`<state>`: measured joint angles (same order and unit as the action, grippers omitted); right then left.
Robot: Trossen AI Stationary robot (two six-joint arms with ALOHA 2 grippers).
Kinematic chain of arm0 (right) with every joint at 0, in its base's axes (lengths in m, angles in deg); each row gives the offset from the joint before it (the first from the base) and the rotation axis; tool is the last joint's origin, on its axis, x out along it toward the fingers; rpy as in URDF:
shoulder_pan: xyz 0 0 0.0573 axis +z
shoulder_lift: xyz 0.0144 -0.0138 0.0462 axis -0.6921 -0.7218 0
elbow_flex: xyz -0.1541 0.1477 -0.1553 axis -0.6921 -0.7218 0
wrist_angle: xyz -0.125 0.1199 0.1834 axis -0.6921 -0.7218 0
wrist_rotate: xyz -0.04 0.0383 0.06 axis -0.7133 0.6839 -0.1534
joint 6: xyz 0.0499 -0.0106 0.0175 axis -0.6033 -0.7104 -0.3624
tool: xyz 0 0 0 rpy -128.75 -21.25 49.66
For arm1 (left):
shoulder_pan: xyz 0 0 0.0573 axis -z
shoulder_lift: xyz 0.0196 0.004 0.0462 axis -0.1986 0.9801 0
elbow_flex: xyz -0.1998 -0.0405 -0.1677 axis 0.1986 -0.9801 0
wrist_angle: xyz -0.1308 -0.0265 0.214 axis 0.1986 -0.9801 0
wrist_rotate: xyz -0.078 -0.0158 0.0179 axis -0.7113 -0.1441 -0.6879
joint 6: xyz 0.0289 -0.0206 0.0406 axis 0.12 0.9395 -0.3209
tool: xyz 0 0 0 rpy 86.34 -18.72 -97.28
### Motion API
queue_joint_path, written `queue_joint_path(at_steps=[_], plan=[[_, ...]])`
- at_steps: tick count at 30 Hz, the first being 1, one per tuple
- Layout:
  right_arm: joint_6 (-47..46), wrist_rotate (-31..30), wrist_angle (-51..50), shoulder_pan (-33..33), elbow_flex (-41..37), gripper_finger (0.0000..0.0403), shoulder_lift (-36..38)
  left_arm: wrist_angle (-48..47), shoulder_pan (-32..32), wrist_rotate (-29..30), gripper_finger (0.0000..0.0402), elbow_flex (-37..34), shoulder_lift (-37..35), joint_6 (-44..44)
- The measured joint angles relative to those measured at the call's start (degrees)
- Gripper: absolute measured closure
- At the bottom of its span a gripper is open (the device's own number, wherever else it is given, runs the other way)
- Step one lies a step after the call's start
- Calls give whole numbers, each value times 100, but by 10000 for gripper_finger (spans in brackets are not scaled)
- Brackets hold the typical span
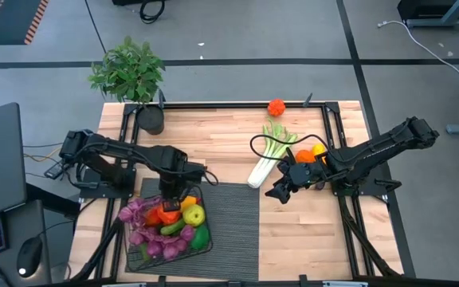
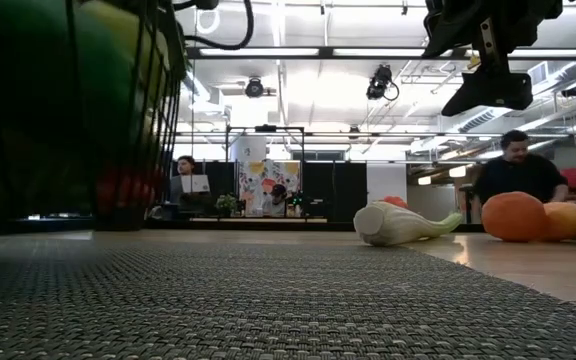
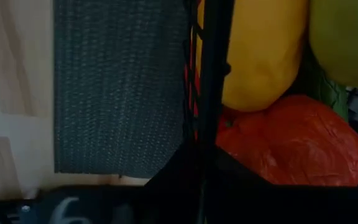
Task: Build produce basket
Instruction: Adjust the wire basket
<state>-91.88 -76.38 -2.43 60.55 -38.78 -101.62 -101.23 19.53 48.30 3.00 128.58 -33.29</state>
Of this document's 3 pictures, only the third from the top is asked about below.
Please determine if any red chili pepper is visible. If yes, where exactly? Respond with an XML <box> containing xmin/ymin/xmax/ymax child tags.
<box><xmin>183</xmin><ymin>26</ymin><xmax>202</xmax><ymax>142</ymax></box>

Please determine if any light green zucchini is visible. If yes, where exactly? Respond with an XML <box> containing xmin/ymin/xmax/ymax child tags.
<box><xmin>290</xmin><ymin>46</ymin><xmax>350</xmax><ymax>123</ymax></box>

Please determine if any yellow-green apple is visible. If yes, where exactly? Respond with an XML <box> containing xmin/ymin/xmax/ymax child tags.
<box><xmin>308</xmin><ymin>0</ymin><xmax>358</xmax><ymax>91</ymax></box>

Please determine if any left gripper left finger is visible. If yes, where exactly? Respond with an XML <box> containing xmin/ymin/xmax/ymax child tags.
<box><xmin>135</xmin><ymin>141</ymin><xmax>205</xmax><ymax>224</ymax></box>

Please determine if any yellow bell pepper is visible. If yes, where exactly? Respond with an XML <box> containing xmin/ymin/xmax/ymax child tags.
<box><xmin>197</xmin><ymin>0</ymin><xmax>310</xmax><ymax>113</ymax></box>

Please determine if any black wire basket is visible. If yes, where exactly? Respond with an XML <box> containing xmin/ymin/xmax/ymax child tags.
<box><xmin>181</xmin><ymin>0</ymin><xmax>236</xmax><ymax>150</ymax></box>

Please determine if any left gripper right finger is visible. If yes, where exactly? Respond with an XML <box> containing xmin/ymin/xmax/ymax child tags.
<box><xmin>204</xmin><ymin>141</ymin><xmax>291</xmax><ymax>224</ymax></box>

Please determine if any grey woven placemat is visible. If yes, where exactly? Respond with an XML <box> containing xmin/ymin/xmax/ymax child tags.
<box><xmin>53</xmin><ymin>0</ymin><xmax>190</xmax><ymax>180</ymax></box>

